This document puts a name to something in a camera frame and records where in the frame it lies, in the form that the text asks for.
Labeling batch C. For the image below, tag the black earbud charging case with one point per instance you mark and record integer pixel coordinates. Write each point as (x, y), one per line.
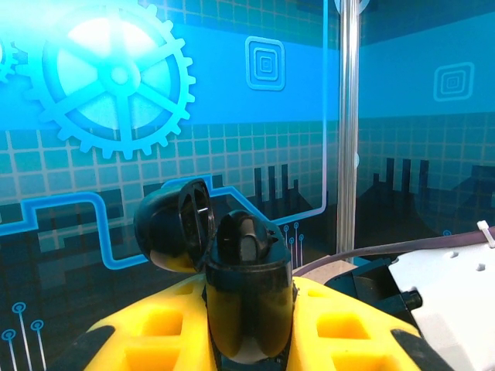
(247, 305)

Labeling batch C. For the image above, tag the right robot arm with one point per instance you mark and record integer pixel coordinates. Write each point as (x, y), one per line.
(456, 301)

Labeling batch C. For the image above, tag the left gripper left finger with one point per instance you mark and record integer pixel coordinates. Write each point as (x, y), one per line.
(162, 328)

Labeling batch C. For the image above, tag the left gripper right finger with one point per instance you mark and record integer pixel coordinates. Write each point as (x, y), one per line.
(348, 336)

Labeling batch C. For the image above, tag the aluminium frame post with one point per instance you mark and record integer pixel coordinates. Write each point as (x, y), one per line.
(348, 116)

